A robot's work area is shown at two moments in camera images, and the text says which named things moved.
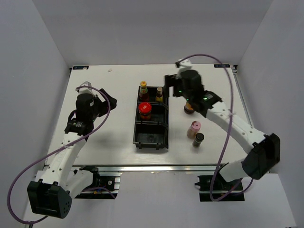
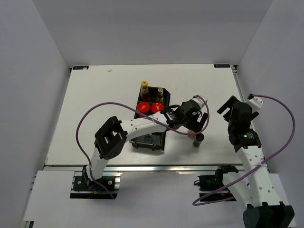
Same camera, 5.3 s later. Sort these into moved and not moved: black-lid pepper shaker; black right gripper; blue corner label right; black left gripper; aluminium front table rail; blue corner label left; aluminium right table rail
Moved: black right gripper; black left gripper
Not moved: aluminium front table rail; blue corner label right; blue corner label left; aluminium right table rail; black-lid pepper shaker
